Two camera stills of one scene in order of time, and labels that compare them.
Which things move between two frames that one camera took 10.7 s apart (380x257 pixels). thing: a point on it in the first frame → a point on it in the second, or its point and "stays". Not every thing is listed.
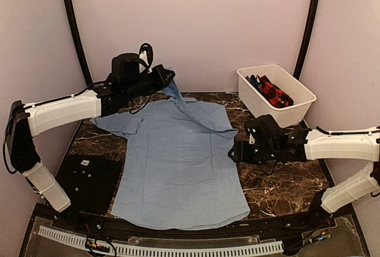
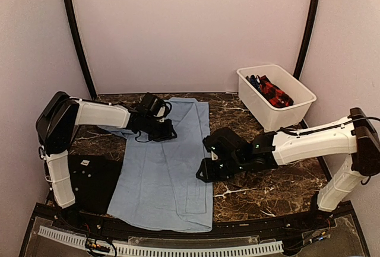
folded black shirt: (89, 181) stays
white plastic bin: (274, 90) stays
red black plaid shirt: (275, 95) stays
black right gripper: (241, 152) → (209, 175)
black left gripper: (162, 82) → (167, 134)
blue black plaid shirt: (255, 81) stays
